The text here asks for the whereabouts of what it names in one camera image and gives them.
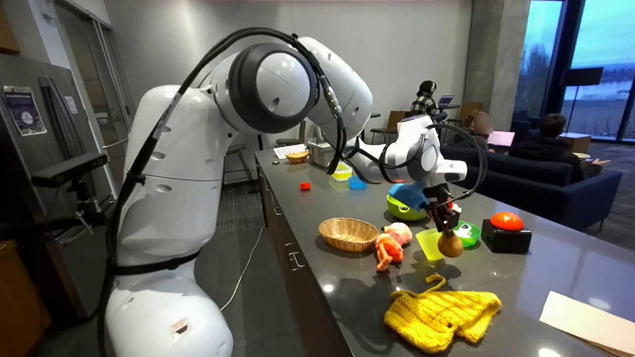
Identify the pink orange plush toy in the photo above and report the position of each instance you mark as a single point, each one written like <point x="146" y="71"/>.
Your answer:
<point x="392" y="248"/>

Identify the yellow lidded container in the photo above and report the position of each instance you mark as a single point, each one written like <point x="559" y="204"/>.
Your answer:
<point x="342" y="172"/>

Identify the lime green plastic cup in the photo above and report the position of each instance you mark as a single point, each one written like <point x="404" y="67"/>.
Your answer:
<point x="430" y="246"/>

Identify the seated person in hoodie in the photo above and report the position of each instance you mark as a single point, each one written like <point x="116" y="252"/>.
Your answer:
<point x="477" y="129"/>

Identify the standing person with headphones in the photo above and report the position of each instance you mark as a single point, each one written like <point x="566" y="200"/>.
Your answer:
<point x="426" y="99"/>

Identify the seated dark haired person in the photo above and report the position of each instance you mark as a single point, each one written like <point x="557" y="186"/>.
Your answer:
<point x="549" y="149"/>

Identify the yellow knitted cloth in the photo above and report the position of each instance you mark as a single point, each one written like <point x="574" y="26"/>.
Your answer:
<point x="439" y="317"/>

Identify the blue plastic bowl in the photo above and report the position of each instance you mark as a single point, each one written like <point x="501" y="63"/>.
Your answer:
<point x="358" y="184"/>

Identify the open laptop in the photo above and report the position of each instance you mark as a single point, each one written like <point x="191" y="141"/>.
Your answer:
<point x="501" y="137"/>

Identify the purple wall poster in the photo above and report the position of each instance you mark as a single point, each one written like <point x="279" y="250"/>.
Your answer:
<point x="25" y="109"/>

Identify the white paper napkin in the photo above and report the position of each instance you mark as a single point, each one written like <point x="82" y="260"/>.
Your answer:
<point x="588" y="323"/>

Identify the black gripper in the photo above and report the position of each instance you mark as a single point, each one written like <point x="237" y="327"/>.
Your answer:
<point x="443" y="204"/>

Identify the green toy vegetable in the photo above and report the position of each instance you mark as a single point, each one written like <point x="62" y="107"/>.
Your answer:
<point x="404" y="210"/>

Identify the oval wicker basket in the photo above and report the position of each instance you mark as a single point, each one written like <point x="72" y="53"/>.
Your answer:
<point x="348" y="234"/>

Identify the dark sofa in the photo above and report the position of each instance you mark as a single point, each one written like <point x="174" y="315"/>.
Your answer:
<point x="549" y="190"/>

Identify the small red plastic object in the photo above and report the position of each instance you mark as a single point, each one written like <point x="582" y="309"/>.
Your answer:
<point x="305" y="186"/>

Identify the yellow wooden bowl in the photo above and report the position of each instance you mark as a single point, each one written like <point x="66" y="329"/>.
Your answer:
<point x="299" y="157"/>

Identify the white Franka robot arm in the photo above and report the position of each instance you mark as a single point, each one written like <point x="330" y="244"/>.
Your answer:
<point x="179" y="198"/>

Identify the black camera on tripod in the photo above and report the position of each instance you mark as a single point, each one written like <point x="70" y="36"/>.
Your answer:
<point x="70" y="170"/>

